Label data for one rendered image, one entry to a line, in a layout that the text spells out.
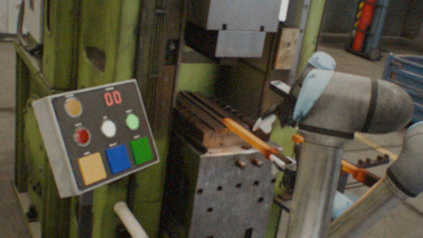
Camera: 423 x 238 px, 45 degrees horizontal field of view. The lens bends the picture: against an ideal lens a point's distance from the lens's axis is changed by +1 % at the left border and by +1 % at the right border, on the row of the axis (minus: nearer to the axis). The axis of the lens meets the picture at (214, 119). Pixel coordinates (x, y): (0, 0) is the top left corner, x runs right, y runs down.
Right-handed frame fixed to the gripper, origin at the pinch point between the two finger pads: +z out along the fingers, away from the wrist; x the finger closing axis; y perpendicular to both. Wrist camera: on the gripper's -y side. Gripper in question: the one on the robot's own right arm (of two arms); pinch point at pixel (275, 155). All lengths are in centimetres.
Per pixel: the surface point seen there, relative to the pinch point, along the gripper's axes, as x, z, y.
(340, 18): 603, 603, 51
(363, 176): 36.3, -7.9, 8.9
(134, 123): -45.4, 15.7, -8.4
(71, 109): -67, 11, -16
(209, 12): -17, 27, -42
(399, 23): 765, 599, 55
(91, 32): -41, 79, -23
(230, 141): 0.2, 27.7, 6.7
